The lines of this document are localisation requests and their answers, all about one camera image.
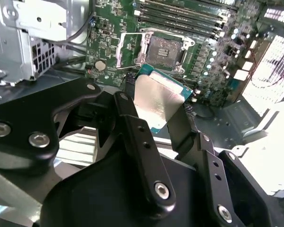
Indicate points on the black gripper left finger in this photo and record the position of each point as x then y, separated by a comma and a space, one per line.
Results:
26, 118

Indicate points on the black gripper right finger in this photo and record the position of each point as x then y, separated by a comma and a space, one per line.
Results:
182, 132

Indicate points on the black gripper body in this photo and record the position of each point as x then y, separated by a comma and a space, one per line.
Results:
97, 201

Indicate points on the silver CPU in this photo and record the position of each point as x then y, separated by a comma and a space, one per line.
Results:
156, 101

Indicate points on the metal socket cover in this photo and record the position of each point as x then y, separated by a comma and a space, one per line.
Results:
146, 48

